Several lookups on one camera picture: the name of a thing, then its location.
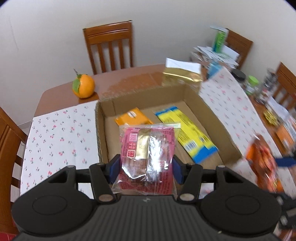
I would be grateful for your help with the pink snack packet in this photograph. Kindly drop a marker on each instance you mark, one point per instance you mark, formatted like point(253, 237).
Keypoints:
point(146, 155)

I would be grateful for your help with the orange snack packet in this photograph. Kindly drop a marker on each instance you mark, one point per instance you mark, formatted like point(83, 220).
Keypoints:
point(133, 117)

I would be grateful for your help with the right wooden chair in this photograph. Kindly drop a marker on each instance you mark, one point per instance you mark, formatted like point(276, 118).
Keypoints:
point(240, 45)

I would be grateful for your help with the far wooden chair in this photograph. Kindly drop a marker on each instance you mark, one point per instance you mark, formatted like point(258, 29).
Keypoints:
point(106, 36)

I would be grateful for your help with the cherry print tablecloth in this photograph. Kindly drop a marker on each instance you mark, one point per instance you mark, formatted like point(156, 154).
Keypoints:
point(213, 126)

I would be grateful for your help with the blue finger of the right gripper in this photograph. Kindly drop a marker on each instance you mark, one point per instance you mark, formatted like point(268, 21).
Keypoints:
point(285, 161)

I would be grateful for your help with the yellow blue snack bag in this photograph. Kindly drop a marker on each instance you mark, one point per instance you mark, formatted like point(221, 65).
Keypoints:
point(192, 139)

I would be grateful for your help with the gold tissue box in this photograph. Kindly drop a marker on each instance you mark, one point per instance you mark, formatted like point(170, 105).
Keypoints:
point(182, 72)

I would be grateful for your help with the orange foil snack bag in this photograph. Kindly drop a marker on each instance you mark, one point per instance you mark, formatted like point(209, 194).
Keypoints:
point(262, 163)

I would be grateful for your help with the gold wrapped candies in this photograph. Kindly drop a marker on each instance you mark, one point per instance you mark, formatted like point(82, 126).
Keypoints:
point(271, 117)

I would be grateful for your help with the black lid jar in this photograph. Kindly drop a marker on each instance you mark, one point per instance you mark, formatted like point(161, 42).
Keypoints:
point(239, 76)

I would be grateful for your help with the light blue small box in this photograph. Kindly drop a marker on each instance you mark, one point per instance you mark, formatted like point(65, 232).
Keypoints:
point(213, 68)

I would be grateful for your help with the green lid jar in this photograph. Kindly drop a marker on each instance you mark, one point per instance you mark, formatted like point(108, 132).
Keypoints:
point(251, 85)

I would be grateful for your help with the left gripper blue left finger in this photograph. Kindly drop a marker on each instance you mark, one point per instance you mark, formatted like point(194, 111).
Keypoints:
point(114, 168)

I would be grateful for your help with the green white carton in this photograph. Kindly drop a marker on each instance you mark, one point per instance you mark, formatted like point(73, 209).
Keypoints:
point(220, 38)

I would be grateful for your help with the orange fruit with leaf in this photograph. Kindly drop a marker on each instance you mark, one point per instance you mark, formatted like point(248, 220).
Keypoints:
point(83, 85)

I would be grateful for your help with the orange label plastic container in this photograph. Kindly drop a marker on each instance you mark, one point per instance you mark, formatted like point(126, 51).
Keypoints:
point(286, 134)

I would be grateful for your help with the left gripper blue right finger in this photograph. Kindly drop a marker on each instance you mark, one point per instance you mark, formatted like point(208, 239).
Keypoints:
point(179, 170)

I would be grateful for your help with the wooden chair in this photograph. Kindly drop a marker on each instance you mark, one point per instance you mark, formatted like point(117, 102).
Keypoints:
point(240, 45)
point(11, 138)
point(106, 36)

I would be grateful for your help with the clear jar with sachets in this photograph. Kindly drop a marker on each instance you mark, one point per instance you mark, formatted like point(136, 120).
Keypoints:
point(264, 92)

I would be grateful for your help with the left wooden chair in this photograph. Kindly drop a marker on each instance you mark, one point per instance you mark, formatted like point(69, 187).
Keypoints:
point(11, 138)

